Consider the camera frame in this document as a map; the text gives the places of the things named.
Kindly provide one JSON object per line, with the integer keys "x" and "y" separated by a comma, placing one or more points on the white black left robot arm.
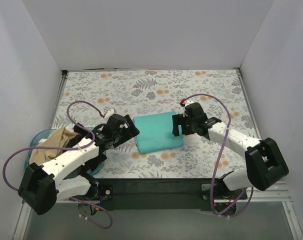
{"x": 66, "y": 175}

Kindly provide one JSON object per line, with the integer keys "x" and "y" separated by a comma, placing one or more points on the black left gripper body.
{"x": 129, "y": 128}

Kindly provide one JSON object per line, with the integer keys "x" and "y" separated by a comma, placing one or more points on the clear blue plastic basket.
{"x": 42, "y": 136}

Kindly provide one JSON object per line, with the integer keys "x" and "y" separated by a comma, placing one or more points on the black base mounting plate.
{"x": 151, "y": 194}

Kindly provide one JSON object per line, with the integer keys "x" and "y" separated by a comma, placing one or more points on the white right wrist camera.
{"x": 185, "y": 102}

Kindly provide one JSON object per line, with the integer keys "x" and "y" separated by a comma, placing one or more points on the aluminium frame rail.
{"x": 268, "y": 216}

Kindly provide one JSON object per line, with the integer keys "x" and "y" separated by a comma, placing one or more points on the teal t shirt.
{"x": 156, "y": 133}

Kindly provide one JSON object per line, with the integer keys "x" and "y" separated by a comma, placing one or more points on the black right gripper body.
{"x": 179, "y": 124}

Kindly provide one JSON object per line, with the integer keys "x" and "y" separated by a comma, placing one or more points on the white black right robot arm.
{"x": 264, "y": 162}

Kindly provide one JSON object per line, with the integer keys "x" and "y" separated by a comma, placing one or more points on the black t shirt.
{"x": 92, "y": 165}

